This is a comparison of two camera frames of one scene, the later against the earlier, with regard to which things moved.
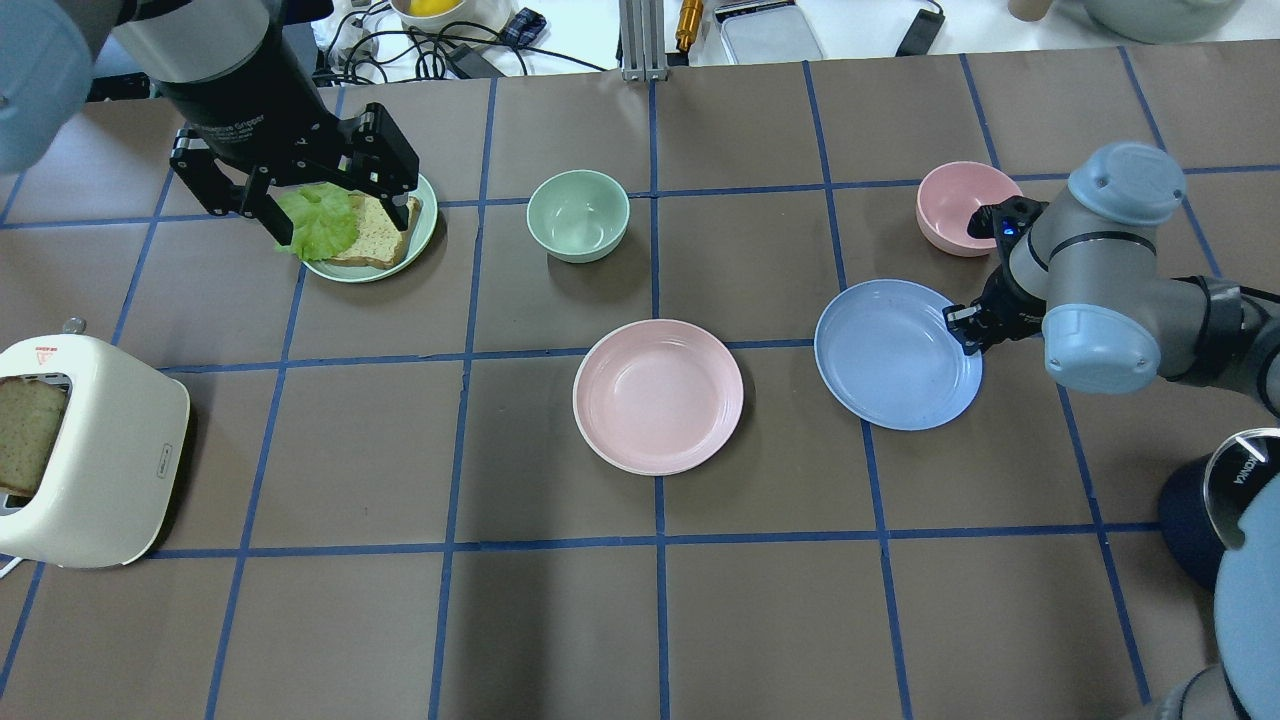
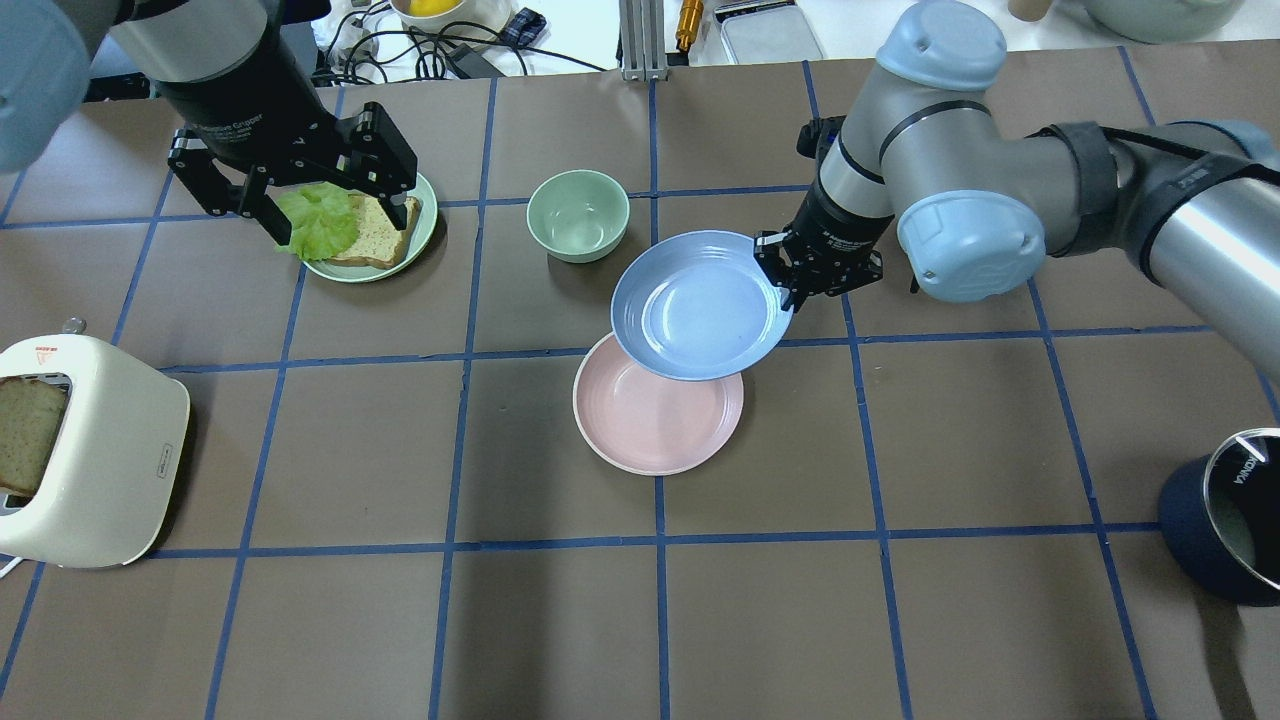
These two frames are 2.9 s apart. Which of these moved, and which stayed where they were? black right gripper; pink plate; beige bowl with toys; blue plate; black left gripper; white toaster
Moved: blue plate; black right gripper
Stayed: beige bowl with toys; pink plate; white toaster; black left gripper
